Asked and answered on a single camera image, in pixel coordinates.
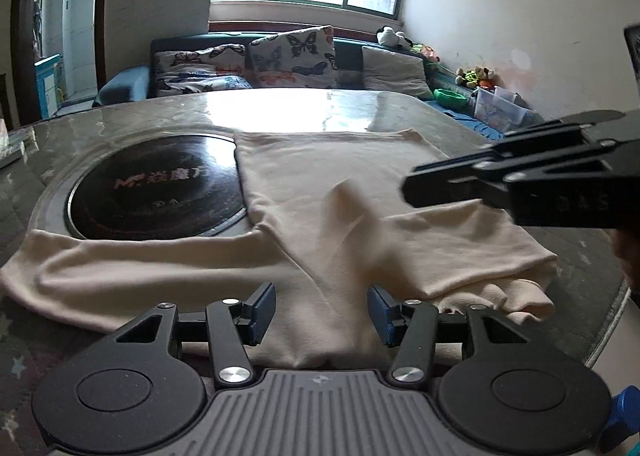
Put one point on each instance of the blue plastic object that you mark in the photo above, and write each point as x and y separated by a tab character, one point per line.
625	416

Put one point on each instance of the blue cloth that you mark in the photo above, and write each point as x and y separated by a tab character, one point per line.
487	128

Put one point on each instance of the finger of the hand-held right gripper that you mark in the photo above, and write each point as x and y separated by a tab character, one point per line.
550	128
440	183

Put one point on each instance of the cream long-sleeve garment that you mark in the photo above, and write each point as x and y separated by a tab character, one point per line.
320	216

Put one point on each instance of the panda plush toy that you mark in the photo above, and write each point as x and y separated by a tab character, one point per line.
392	37

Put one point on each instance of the dark blue sofa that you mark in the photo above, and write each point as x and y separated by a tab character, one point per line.
350	63

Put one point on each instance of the small butterfly print pillow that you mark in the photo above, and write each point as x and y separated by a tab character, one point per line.
200	58

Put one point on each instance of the light blue cabinet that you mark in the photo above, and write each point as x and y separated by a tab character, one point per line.
49	83

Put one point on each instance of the dark wooden door frame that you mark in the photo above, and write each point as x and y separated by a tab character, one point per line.
27	30

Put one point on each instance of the small box with bottles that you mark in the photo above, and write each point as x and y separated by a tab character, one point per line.
15	143

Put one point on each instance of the brown and green plush toy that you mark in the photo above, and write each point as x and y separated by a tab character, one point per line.
475	77

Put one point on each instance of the butterfly print blanket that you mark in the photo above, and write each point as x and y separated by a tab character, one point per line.
200	84

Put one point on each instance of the clear plastic storage box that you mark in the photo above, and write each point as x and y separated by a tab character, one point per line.
497	108

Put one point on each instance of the green plastic bowl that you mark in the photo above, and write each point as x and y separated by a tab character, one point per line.
450	98

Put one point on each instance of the round black induction cooktop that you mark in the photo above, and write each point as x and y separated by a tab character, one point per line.
155	191

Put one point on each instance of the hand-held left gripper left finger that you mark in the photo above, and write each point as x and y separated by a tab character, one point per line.
262	308

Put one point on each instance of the colourful toy pile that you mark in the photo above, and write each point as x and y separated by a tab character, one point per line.
427	51

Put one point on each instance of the large butterfly print pillow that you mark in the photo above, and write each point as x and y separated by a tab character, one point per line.
295	58

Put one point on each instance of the grey pillow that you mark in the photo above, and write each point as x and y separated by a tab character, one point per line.
395	70

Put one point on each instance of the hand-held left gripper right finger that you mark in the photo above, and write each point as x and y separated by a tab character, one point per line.
380	313

